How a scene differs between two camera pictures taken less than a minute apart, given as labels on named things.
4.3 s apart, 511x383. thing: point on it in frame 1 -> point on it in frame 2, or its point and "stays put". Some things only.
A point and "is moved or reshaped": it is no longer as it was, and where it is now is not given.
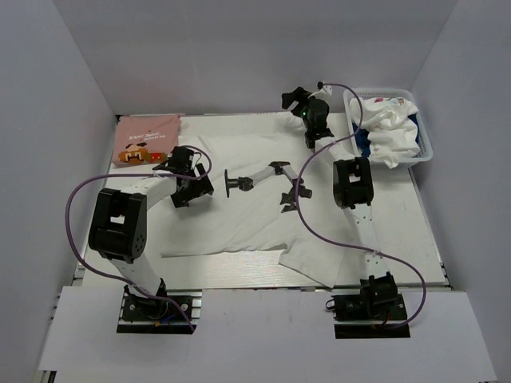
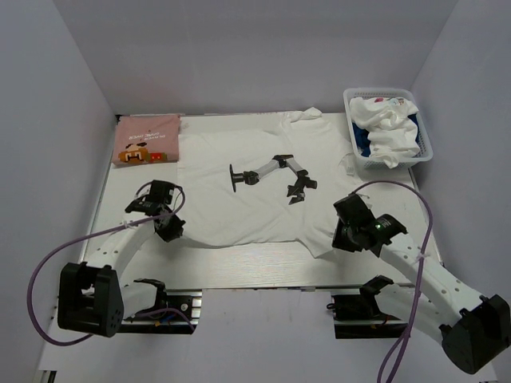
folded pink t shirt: (145, 140) stays put
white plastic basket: (425, 152) stays put
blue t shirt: (363, 140) stays put
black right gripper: (299, 94) -> (339, 242)
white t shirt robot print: (271, 192) is moved or reshaped
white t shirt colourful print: (391, 131) stays put
